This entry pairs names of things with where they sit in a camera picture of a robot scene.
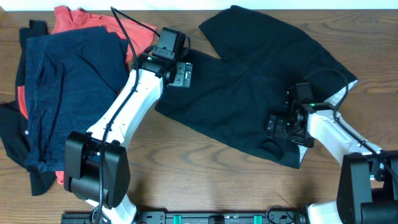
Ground black garment under pile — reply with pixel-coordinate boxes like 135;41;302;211
1;20;57;196

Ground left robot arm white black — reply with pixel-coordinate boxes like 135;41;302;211
62;54;193;223

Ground red-orange garment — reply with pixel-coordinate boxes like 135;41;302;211
17;5;158;186

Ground navy blue folded shorts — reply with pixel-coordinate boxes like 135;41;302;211
24;26;131;173

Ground black shorts with white lining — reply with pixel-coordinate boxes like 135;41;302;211
155;6;358;169

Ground black mounting rail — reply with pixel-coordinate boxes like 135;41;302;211
61;210;307;224

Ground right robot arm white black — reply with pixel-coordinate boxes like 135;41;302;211
266;101;397;224

